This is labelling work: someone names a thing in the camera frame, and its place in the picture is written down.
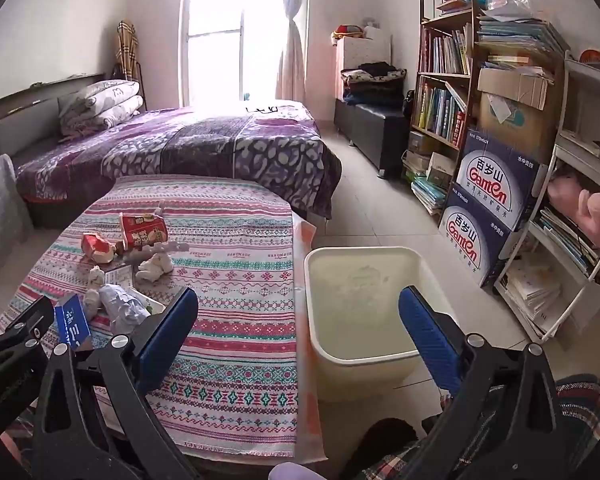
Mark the purple patterned blanket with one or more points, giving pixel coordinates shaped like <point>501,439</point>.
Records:
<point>205,145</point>

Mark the clear plastic bag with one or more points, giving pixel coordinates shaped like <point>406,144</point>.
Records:
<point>505,7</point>

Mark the stack of booklets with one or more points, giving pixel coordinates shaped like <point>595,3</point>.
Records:
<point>532,295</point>

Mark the small white card box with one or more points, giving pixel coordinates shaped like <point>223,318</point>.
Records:
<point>119,277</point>

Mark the small cardboard box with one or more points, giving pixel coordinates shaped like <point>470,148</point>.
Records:
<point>515,85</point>

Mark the window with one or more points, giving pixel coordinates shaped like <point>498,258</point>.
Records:
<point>215,35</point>

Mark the wooden bookshelf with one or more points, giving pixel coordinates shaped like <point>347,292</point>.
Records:
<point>472,60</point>

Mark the pink drawer cabinet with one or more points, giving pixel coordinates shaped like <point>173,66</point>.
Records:
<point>365,55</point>

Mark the plaid pants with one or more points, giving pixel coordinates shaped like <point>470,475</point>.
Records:
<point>585,420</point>

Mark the large cardboard box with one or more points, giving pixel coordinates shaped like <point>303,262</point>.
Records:
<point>535,130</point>

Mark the plaid cloth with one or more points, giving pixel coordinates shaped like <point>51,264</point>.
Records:
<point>127,47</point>

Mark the pile of books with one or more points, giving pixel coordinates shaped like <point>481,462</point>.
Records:
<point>430,180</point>

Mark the striped patterned tablecloth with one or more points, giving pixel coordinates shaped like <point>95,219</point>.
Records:
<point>230,310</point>

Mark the grey cloth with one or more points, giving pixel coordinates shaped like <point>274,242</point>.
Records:
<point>0,215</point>

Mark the bed with grey headboard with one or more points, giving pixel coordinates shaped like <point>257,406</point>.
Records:
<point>25,115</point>

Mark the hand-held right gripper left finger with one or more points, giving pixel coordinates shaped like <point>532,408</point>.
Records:
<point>169,330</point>

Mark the leaning books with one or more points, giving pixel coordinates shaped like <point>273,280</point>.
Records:
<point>567,242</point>

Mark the blue paper box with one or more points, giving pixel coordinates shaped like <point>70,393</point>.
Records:
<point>72,325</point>

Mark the crumpled red wrapper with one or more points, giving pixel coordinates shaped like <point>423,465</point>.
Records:
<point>97,247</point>

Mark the blue printed carton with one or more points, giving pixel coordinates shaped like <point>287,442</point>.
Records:
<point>475,245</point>
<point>495,180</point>

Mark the pink curtain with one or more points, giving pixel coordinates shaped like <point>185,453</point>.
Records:
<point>292,35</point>

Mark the person's right hand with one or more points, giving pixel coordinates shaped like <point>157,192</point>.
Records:
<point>291,472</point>

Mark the orange checked cloth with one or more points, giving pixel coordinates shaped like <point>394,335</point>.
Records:
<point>307,270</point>

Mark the black bag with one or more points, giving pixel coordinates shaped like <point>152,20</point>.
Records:
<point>408,105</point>

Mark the pink plush toy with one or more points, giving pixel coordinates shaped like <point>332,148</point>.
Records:
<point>580,205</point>

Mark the row of thin books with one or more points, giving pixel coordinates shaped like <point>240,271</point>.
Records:
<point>445,52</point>

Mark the white tissue ball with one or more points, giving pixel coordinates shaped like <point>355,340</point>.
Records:
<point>96,277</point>
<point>155,266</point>
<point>90,304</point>

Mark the stack of papers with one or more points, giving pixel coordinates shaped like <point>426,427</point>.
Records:
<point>520,35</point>

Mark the white paper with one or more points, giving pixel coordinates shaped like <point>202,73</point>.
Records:
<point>125,307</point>

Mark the white plastic bin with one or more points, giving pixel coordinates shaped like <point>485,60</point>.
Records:
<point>360,300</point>

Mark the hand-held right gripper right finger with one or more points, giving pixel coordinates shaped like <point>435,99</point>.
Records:
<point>430,340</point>

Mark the red snack carton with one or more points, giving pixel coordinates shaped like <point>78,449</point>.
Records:
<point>142,232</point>

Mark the black storage bench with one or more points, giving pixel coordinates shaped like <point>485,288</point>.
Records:
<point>370,130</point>

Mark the red and yellow cloth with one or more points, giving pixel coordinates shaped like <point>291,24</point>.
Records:
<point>347,32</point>

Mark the stack of folded clothes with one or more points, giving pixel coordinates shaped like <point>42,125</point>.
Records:
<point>372,85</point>

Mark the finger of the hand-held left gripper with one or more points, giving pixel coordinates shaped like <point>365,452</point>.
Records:
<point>15,360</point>

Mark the row of colourful books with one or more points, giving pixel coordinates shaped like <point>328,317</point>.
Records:
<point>440,112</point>

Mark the white shelf rack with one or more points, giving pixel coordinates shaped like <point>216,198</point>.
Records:
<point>565,125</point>

